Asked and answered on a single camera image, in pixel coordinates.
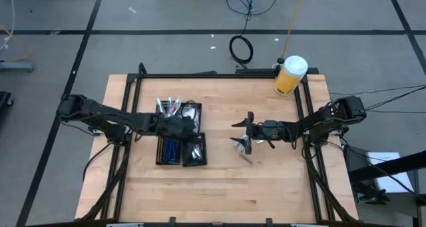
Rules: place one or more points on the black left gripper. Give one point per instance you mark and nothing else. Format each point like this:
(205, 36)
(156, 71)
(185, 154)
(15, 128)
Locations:
(168, 125)

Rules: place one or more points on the grey floor rail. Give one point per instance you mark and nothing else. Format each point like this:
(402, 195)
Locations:
(16, 66)

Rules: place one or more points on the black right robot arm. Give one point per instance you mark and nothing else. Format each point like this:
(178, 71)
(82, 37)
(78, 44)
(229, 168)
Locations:
(326, 118)

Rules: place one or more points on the blue disposable razor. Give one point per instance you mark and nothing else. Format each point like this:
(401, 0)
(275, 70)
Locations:
(171, 152)

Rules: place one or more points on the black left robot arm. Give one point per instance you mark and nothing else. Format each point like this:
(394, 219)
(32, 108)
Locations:
(100, 112)

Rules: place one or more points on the silver metal tool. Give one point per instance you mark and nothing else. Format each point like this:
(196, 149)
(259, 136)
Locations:
(246, 160)

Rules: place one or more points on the red toothbrush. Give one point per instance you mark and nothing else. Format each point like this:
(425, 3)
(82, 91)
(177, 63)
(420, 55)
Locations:
(173, 111)

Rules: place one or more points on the black equipment stand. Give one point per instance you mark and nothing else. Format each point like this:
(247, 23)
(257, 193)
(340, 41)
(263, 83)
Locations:
(399, 165)

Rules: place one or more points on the black plastic mesh basket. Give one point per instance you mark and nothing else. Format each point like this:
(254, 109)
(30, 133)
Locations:
(186, 162)
(159, 153)
(165, 115)
(199, 110)

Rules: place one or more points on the yellow wipes canister white lid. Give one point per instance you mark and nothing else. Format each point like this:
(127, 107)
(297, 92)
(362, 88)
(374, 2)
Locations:
(289, 79)

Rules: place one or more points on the grey toothbrush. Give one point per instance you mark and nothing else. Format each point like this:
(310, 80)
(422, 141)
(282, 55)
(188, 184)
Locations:
(159, 104)

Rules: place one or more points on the white box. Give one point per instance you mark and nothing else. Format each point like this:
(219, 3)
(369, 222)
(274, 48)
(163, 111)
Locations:
(392, 183)

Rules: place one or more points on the clear small toiletry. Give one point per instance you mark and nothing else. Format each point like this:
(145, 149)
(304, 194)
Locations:
(197, 151)
(194, 156)
(239, 148)

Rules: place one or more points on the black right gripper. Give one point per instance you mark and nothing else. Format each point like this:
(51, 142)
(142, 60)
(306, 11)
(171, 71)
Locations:
(269, 130)

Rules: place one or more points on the white plastic shower cap bag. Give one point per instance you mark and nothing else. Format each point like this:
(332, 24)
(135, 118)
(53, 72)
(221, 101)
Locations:
(196, 120)
(189, 112)

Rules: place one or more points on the green toothbrush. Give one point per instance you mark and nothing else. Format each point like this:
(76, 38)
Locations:
(178, 104)

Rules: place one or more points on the blue toothbrush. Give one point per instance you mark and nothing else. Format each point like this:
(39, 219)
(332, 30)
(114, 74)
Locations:
(169, 105)

